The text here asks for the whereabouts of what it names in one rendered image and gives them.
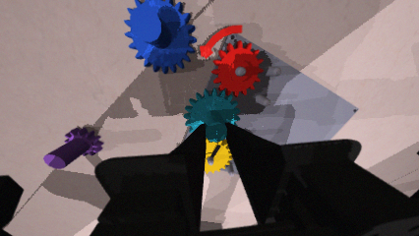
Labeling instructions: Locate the red curved arrow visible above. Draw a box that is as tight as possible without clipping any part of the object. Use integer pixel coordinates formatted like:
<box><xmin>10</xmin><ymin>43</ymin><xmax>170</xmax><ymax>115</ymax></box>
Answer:
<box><xmin>200</xmin><ymin>26</ymin><xmax>242</xmax><ymax>58</ymax></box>

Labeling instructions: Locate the purple gear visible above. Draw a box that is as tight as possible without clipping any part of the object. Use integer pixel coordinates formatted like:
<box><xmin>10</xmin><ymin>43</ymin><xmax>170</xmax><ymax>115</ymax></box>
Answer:
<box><xmin>43</xmin><ymin>128</ymin><xmax>104</xmax><ymax>169</ymax></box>

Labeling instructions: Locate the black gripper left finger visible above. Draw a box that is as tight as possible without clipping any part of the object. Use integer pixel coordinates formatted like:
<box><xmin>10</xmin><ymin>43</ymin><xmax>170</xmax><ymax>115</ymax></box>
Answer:
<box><xmin>94</xmin><ymin>124</ymin><xmax>207</xmax><ymax>232</ymax></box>

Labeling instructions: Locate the teal gear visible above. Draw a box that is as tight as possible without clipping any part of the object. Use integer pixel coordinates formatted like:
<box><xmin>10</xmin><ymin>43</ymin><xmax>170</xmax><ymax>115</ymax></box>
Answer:
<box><xmin>184</xmin><ymin>88</ymin><xmax>241</xmax><ymax>143</ymax></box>

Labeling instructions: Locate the red gear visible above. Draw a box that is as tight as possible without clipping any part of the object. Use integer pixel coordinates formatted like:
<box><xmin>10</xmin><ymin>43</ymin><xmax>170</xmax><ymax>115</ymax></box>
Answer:
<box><xmin>211</xmin><ymin>40</ymin><xmax>264</xmax><ymax>97</ymax></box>

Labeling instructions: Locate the yellow gear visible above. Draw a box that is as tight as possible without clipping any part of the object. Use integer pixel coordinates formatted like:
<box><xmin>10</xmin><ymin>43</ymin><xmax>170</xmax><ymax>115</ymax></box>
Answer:
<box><xmin>205</xmin><ymin>138</ymin><xmax>233</xmax><ymax>174</ymax></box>

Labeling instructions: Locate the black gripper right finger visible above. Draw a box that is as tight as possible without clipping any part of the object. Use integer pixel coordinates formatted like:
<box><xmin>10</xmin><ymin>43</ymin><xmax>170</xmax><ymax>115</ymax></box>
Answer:
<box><xmin>225</xmin><ymin>122</ymin><xmax>361</xmax><ymax>224</ymax></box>

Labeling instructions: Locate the blue gear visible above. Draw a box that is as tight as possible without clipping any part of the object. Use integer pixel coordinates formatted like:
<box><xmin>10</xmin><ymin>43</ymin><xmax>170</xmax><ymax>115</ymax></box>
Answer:
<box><xmin>124</xmin><ymin>0</ymin><xmax>197</xmax><ymax>74</ymax></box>

